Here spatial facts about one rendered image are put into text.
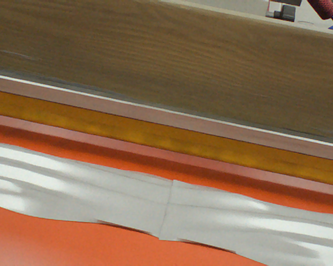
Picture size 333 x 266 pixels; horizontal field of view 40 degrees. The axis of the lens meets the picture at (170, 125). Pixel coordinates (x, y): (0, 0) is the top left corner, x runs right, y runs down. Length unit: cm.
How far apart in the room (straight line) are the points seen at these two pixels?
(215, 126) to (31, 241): 13
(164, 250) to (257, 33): 14
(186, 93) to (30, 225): 13
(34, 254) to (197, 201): 9
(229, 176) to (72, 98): 11
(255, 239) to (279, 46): 12
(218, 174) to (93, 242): 13
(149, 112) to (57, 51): 7
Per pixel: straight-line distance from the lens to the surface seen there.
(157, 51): 29
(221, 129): 28
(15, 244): 20
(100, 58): 29
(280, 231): 24
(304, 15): 449
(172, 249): 21
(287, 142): 29
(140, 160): 30
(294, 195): 31
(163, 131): 31
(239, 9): 57
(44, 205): 23
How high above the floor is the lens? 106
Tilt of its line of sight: 16 degrees down
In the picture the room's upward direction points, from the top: 11 degrees clockwise
